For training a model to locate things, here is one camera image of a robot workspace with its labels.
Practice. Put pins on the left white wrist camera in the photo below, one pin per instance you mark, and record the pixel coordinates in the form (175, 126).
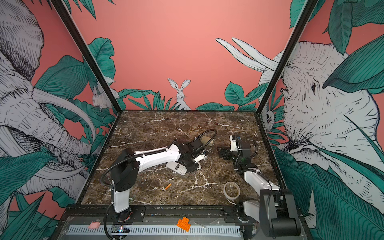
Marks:
(200, 157)

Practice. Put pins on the clear tape roll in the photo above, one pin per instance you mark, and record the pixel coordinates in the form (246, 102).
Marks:
(231, 191)

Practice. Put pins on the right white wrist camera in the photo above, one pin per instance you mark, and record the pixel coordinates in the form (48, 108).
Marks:
(234, 145)

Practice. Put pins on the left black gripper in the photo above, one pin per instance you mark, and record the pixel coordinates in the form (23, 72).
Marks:
(191, 169)

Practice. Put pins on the orange toy brick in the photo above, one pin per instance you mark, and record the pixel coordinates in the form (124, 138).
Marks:
(184, 224)

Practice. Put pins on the white red remote control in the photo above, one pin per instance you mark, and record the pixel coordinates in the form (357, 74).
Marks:
(176, 167)

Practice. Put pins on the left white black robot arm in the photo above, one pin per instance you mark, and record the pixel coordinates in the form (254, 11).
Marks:
(122, 175)

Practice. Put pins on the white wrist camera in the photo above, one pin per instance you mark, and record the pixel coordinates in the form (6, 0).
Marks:
(200, 157)
(234, 145)

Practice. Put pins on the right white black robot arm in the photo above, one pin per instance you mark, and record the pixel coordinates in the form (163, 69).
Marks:
(276, 210)

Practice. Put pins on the small green circuit board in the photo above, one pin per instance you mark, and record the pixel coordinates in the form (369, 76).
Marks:
(121, 229)

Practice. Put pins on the black front mounting rail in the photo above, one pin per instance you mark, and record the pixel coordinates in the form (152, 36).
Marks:
(137, 213)

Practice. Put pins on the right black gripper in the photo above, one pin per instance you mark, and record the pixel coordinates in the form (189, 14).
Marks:
(225, 150)

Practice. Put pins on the white slotted cable duct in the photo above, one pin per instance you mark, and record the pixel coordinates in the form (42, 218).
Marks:
(140, 230)

